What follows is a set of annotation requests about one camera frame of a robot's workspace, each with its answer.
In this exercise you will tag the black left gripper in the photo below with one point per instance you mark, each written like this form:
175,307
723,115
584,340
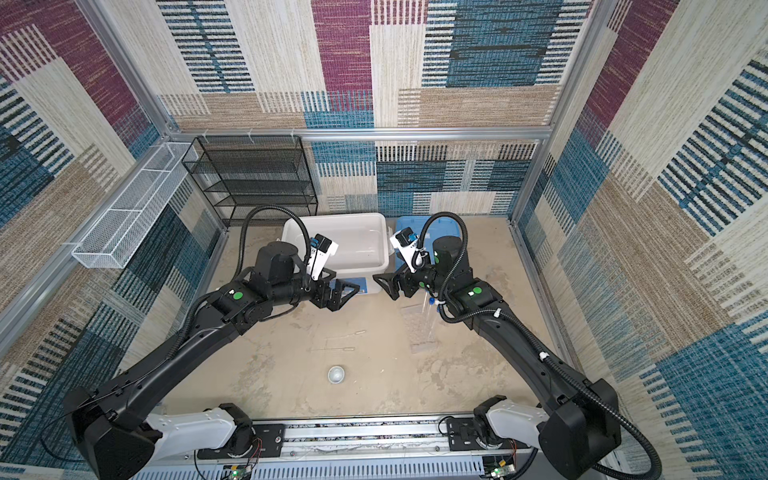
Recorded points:
335,302

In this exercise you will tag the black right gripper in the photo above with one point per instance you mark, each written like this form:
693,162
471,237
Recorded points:
393,289

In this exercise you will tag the clear plastic pipette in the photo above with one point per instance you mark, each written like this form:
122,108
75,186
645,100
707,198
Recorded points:
347,335

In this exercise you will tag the blue capped test tube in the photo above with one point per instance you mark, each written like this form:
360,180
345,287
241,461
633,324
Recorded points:
431,314

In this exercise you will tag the white plastic storage bin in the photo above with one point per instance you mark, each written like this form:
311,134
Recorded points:
363,246

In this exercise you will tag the small white porcelain dish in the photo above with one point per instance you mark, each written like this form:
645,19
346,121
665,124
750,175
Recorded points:
336,374

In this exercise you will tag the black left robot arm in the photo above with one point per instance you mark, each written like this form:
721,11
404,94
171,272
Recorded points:
110,426

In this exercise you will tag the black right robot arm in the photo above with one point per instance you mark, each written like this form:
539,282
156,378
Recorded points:
578,422

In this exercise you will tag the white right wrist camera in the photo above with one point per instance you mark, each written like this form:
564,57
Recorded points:
406,243

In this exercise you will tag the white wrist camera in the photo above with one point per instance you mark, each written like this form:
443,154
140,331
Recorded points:
406,243
322,249

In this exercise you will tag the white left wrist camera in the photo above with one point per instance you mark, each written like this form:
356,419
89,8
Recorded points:
322,249

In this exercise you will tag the black wire mesh shelf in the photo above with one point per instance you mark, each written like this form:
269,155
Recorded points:
238,173

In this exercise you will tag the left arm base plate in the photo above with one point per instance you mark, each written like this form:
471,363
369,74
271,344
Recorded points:
249,443

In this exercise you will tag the aluminium mounting rail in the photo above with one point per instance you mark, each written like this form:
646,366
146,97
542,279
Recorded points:
368,447

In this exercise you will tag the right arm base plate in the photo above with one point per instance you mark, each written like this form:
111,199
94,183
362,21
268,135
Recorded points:
469,434

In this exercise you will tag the white wire mesh basket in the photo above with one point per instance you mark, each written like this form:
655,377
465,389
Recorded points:
117,234

